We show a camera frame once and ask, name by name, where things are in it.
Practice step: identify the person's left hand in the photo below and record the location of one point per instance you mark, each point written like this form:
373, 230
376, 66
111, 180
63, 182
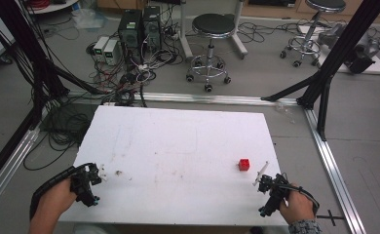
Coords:
56, 200

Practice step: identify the red cube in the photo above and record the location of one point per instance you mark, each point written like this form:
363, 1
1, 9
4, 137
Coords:
244, 164

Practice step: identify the clear plastic bag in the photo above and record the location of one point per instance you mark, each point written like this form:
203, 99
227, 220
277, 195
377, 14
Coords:
89, 18

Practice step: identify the person's grey patterned sleeve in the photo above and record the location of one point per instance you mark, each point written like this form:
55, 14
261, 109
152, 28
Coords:
305, 227

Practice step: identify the black computer tower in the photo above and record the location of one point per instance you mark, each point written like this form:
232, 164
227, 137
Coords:
152, 27
131, 32

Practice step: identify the white power supply unit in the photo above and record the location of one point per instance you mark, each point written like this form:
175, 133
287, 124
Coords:
100, 46
111, 52

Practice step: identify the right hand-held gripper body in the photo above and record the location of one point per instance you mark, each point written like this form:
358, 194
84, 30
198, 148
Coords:
273, 195

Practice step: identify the black frame post with braces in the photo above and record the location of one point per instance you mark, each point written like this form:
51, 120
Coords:
340, 55

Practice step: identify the grey device on white board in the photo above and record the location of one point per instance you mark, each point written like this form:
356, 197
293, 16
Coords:
357, 45

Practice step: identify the white stand legs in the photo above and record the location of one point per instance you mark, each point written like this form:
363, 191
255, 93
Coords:
185, 32

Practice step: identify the person's right hand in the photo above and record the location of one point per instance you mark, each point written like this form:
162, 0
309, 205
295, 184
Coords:
297, 206

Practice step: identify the black round stool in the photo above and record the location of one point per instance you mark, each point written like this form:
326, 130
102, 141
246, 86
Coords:
325, 4
213, 26

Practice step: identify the aluminium floor rail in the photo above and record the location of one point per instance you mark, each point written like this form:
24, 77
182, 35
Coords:
210, 98
9, 162
334, 169

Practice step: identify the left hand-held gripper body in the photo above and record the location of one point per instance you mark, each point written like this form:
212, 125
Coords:
83, 185

